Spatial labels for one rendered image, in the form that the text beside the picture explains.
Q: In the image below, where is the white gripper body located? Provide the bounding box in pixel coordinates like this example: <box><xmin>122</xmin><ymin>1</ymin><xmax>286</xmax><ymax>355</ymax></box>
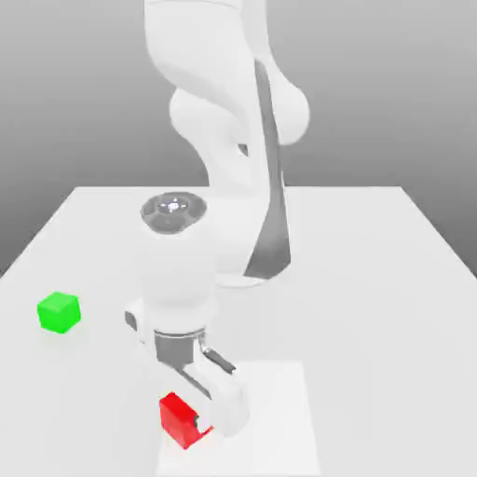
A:
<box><xmin>173</xmin><ymin>352</ymin><xmax>251</xmax><ymax>438</ymax></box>

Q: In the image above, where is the small red cube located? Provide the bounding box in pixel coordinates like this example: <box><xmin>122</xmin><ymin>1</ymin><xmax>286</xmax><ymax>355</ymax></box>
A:
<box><xmin>158</xmin><ymin>390</ymin><xmax>215</xmax><ymax>451</ymax></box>

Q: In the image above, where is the small green cube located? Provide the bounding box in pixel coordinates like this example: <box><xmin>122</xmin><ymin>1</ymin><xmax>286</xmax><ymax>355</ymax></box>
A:
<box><xmin>36</xmin><ymin>291</ymin><xmax>82</xmax><ymax>335</ymax></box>

